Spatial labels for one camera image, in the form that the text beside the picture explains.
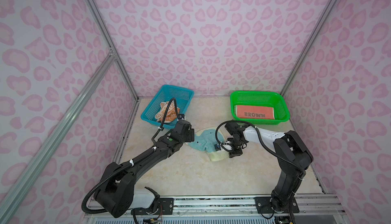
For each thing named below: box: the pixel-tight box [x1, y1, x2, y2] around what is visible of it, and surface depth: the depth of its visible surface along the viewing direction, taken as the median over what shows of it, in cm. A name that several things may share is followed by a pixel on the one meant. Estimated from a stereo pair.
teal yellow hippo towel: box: [185, 126, 231, 162], surface depth 91 cm
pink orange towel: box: [234, 104, 275, 120], surface depth 106 cm
